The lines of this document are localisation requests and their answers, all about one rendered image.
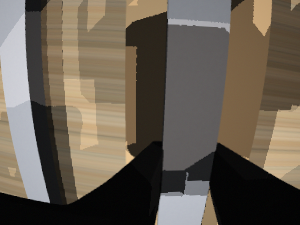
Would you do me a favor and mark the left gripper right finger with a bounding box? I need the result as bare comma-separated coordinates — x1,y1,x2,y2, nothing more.
209,143,300,225

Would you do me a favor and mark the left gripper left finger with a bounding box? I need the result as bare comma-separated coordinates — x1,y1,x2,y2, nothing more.
0,141,164,225

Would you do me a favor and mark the grey square stick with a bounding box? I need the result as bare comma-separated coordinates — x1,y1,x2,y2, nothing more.
157,0,231,225

